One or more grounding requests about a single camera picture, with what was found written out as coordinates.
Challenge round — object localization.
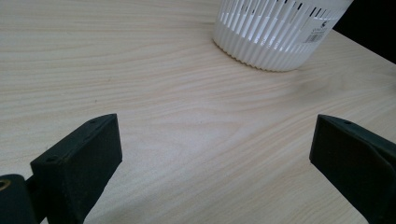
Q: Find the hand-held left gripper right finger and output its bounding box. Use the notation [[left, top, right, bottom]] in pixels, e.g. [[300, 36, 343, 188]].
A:
[[309, 114, 396, 224]]

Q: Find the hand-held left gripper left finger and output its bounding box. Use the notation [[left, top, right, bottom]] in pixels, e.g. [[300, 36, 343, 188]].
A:
[[30, 113, 123, 224]]

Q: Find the white slotted plastic basket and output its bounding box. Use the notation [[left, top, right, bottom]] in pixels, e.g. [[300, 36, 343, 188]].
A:
[[212, 0, 355, 73]]

